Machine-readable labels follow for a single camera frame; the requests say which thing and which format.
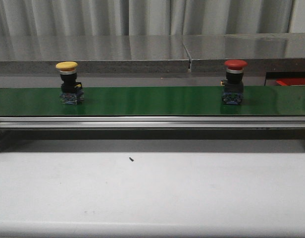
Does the red mushroom push button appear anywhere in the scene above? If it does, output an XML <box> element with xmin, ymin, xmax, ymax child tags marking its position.
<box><xmin>221</xmin><ymin>59</ymin><xmax>248</xmax><ymax>105</ymax></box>

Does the push button contact block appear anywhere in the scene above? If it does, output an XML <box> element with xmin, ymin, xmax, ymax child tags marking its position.
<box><xmin>55</xmin><ymin>61</ymin><xmax>84</xmax><ymax>105</ymax></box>

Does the grey left back bench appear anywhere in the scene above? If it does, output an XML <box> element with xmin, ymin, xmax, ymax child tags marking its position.
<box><xmin>0</xmin><ymin>36</ymin><xmax>190</xmax><ymax>74</ymax></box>

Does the grey bench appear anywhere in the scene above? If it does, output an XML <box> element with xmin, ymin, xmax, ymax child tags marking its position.
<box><xmin>183</xmin><ymin>33</ymin><xmax>305</xmax><ymax>74</ymax></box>
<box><xmin>0</xmin><ymin>36</ymin><xmax>190</xmax><ymax>74</ymax></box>

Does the green conveyor belt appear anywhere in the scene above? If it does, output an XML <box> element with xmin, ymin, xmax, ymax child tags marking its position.
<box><xmin>0</xmin><ymin>86</ymin><xmax>305</xmax><ymax>117</ymax></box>

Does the red plastic bin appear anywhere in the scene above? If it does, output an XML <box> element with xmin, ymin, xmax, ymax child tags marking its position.
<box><xmin>276</xmin><ymin>78</ymin><xmax>305</xmax><ymax>86</ymax></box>

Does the grey right back bench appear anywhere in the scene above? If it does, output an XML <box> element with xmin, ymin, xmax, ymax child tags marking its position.
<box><xmin>183</xmin><ymin>33</ymin><xmax>305</xmax><ymax>74</ymax></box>

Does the grey pleated curtain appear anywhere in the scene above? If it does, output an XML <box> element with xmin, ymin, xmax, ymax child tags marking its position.
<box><xmin>0</xmin><ymin>0</ymin><xmax>294</xmax><ymax>36</ymax></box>

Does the aluminium conveyor frame rail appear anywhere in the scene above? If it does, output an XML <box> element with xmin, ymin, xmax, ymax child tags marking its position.
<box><xmin>0</xmin><ymin>116</ymin><xmax>305</xmax><ymax>130</ymax></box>

